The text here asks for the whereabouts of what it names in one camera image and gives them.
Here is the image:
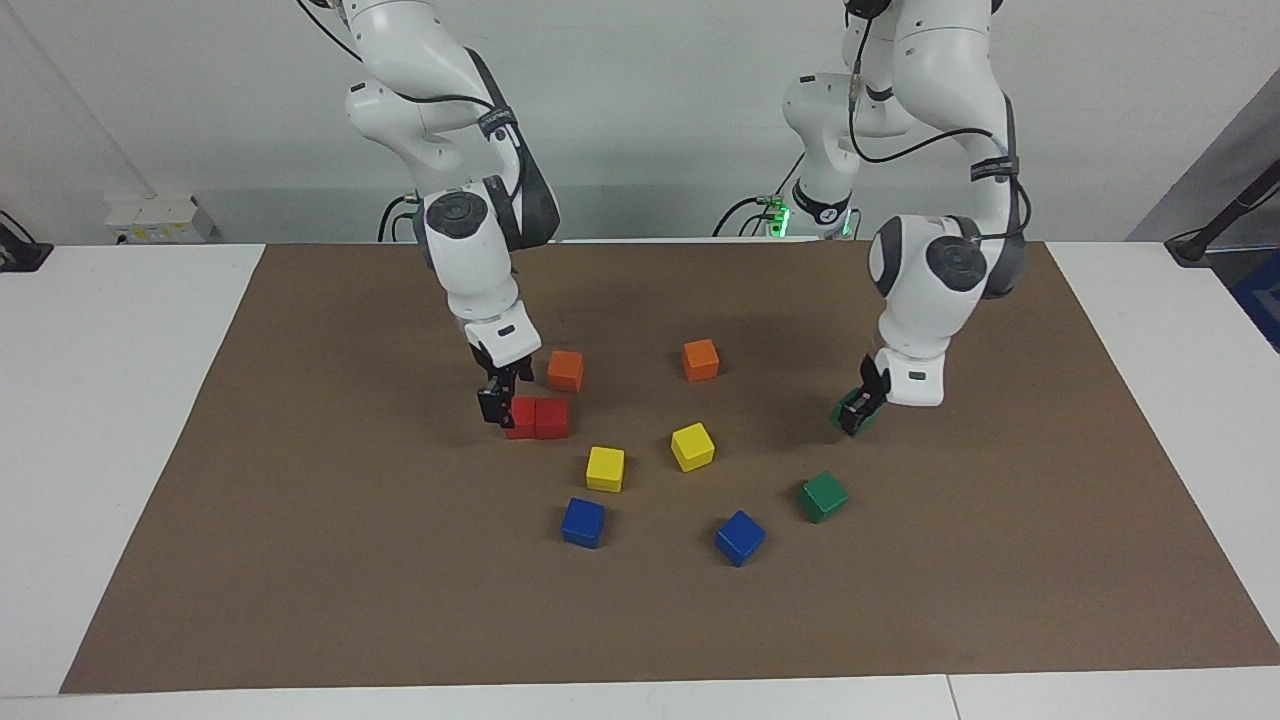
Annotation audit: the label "green wooden cube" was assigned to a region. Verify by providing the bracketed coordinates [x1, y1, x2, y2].
[797, 471, 850, 524]
[829, 392, 883, 439]

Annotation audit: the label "brown table mat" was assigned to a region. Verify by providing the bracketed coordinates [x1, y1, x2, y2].
[60, 240, 1280, 694]

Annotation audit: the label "black flat device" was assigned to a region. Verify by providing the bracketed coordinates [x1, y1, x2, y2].
[0, 210, 53, 273]

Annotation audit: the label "black right base cables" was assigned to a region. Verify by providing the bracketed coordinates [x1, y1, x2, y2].
[378, 193, 421, 243]

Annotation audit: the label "white power strip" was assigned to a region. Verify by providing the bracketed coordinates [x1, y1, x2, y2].
[105, 195, 216, 245]

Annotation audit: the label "yellow wooden cube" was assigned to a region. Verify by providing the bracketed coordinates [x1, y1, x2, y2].
[586, 446, 626, 493]
[670, 422, 717, 473]

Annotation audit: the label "black stand with pole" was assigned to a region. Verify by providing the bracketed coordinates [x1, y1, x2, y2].
[1165, 158, 1280, 267]

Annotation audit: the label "blue wooden cube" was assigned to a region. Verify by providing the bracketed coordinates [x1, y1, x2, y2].
[714, 510, 767, 568]
[560, 497, 607, 550]

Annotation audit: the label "black base cables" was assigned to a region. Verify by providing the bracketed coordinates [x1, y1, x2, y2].
[378, 193, 421, 243]
[712, 150, 806, 238]

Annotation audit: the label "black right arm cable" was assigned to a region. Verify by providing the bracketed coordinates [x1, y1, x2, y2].
[296, 0, 523, 191]

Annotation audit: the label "blue crate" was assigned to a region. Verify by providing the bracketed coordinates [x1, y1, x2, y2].
[1232, 250, 1280, 353]

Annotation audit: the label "black left base cables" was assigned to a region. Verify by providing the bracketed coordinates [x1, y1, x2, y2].
[712, 150, 806, 238]

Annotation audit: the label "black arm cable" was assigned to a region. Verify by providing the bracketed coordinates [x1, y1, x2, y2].
[296, 0, 523, 191]
[846, 0, 1023, 241]

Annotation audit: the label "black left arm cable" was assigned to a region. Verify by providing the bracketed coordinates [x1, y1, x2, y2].
[846, 0, 1023, 241]

